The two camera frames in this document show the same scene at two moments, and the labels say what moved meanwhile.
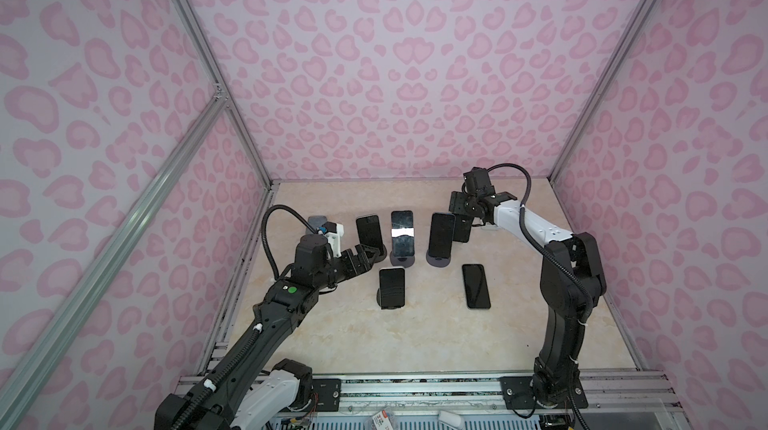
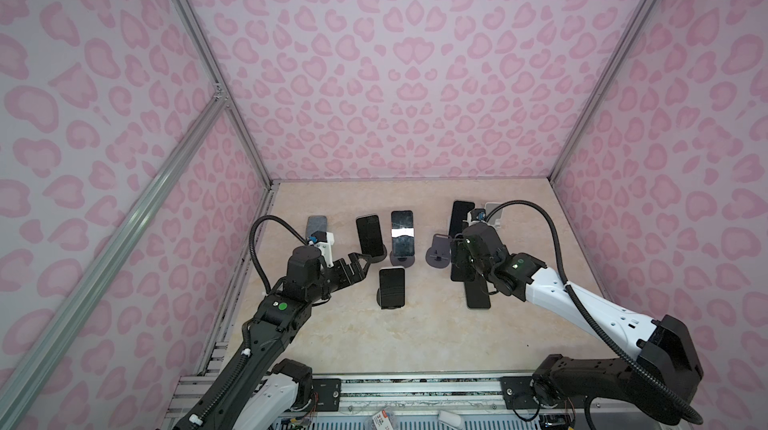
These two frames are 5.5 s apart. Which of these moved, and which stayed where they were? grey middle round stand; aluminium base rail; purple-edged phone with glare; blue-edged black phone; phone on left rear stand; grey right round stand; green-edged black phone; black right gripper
Moved: black right gripper; blue-edged black phone
Stayed: aluminium base rail; green-edged black phone; grey middle round stand; purple-edged phone with glare; grey right round stand; phone on left rear stand
